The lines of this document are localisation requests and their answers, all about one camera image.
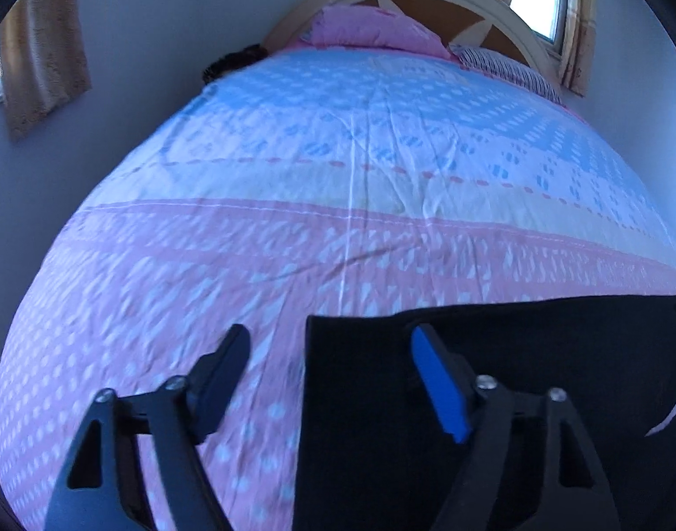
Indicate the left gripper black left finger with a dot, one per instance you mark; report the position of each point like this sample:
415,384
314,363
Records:
101,484

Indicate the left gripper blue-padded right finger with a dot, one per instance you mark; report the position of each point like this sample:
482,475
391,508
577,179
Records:
528,463

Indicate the black pants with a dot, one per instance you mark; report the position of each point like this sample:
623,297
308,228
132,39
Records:
373,455

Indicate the yellow curtain right of window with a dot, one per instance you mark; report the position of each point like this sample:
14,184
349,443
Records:
578,46

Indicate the striped pillow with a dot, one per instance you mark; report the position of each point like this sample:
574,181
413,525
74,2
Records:
503,68

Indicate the cream wooden headboard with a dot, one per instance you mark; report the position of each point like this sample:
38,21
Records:
490,24

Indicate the pink and blue bedsheet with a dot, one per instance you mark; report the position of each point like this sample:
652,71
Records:
319,181

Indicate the pink pillow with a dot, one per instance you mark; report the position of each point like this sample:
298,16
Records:
373,27

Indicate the brown curtain on left window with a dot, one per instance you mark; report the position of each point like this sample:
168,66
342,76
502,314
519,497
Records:
43,62

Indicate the black object beside bed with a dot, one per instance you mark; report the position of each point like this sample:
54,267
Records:
234,61

